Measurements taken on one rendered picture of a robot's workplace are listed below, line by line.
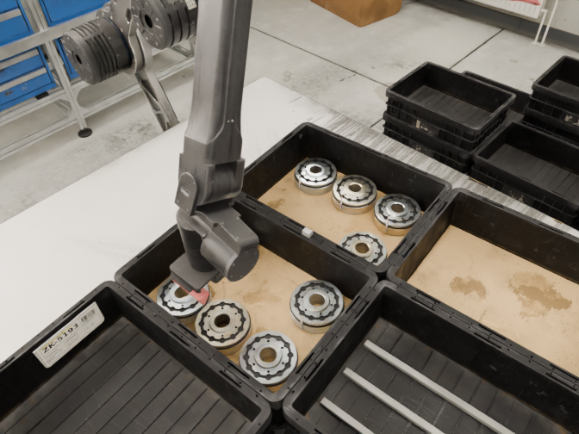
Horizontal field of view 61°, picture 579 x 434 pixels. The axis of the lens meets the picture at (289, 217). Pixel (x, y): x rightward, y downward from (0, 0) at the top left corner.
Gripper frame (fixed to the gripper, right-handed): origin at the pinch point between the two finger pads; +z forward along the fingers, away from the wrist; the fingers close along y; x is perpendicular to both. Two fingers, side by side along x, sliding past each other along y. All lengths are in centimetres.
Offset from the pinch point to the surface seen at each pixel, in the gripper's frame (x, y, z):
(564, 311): -49, 43, 12
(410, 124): 21, 120, 54
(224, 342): -4.2, -3.4, 10.0
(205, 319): 1.8, -2.4, 10.4
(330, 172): 7.8, 44.9, 12.6
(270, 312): -5.2, 7.7, 13.5
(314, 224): 2.1, 31.2, 14.9
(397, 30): 110, 273, 114
